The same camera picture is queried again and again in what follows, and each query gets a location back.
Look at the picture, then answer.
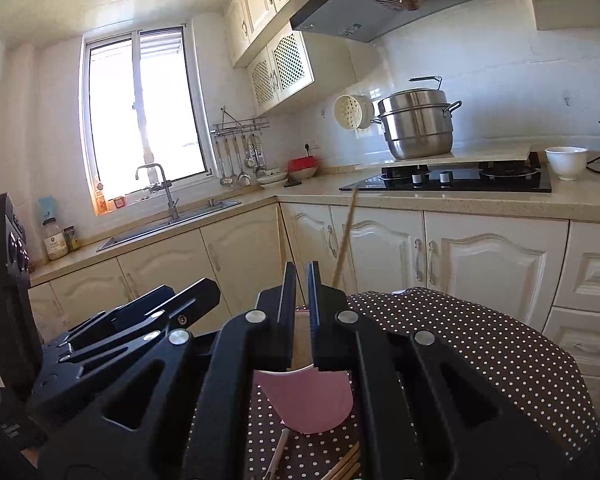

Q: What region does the brown polka dot tablecloth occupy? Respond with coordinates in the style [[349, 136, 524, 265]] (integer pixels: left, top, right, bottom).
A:
[[187, 287, 600, 480]]

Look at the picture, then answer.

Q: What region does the pink cup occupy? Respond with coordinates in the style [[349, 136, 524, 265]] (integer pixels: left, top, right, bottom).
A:
[[256, 309, 354, 436]]

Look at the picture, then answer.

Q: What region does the grey range hood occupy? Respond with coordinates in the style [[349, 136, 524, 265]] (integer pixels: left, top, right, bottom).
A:
[[289, 0, 513, 44]]

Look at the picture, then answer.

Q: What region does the metal ladle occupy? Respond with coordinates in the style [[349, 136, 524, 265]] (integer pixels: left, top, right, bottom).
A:
[[218, 136, 232, 187], [231, 135, 252, 186]]

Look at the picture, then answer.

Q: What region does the white colander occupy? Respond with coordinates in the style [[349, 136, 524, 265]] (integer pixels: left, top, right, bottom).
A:
[[334, 94, 376, 131]]

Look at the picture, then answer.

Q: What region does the red lidded bowl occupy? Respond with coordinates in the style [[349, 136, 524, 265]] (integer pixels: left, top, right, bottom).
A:
[[287, 156, 320, 181]]

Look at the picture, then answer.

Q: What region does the black gas stove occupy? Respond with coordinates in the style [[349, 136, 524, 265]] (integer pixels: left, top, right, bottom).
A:
[[339, 152, 552, 194]]

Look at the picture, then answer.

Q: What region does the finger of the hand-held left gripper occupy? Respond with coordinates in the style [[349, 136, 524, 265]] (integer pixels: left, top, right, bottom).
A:
[[27, 278, 222, 413], [42, 284, 177, 351]]

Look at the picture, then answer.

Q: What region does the steel sink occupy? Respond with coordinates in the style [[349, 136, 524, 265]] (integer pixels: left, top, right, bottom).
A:
[[97, 200, 242, 252]]

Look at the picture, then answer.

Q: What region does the metal spatula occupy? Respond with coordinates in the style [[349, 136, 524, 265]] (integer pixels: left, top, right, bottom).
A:
[[252, 134, 267, 178]]

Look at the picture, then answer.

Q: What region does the clear bottle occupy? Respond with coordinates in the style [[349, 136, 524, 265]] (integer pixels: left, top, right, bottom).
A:
[[43, 217, 69, 262]]

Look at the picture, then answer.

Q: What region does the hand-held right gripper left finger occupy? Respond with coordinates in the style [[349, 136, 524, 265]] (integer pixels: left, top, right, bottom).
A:
[[39, 261, 301, 480]]

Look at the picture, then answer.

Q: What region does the white bowl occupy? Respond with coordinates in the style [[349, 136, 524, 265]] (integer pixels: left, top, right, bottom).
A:
[[545, 146, 588, 181]]

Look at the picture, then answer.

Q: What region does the metal faucet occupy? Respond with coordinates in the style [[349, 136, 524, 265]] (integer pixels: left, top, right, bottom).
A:
[[135, 163, 181, 221]]

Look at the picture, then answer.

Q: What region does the white framed window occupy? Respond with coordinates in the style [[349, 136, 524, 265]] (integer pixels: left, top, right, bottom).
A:
[[82, 25, 216, 216]]

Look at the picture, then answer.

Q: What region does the white board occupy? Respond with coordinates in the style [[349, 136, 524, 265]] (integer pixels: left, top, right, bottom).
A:
[[382, 142, 541, 167]]

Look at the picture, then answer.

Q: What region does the steel steamer pot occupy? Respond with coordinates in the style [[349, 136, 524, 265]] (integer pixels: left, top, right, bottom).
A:
[[371, 76, 463, 161]]

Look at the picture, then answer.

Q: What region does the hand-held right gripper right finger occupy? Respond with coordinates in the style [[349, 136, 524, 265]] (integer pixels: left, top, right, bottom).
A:
[[305, 261, 573, 480]]

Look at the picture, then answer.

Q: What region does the metal utensil rail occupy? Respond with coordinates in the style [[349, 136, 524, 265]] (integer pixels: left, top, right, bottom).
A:
[[211, 106, 271, 137]]

